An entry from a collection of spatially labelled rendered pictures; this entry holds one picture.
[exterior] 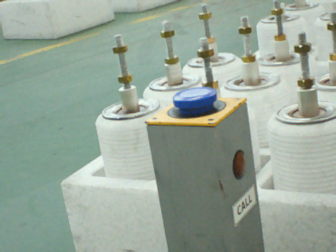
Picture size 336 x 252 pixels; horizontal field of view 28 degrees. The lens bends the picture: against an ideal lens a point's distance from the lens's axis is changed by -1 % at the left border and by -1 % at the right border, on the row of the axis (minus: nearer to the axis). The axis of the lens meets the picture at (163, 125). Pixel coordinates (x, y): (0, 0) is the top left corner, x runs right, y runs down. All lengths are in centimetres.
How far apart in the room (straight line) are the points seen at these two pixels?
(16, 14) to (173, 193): 273
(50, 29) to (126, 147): 231
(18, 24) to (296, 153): 266
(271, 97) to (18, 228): 55
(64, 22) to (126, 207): 237
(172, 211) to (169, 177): 3
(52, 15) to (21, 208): 189
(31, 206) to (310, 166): 70
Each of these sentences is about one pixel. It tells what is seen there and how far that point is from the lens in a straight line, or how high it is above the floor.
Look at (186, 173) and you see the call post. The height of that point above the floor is 27.
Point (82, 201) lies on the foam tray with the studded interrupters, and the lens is 88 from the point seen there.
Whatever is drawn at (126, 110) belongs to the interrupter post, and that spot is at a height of 26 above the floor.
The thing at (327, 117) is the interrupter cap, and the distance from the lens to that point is 74.
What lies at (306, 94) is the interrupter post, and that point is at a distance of 75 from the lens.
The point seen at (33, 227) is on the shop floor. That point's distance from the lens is 122.
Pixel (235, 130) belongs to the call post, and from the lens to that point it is 61.
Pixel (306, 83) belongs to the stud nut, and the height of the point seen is 29.
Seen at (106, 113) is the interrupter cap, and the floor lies 25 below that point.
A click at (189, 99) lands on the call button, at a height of 33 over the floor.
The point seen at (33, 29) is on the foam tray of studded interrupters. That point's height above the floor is 5.
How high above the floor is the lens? 49
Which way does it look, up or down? 18 degrees down
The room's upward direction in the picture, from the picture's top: 9 degrees counter-clockwise
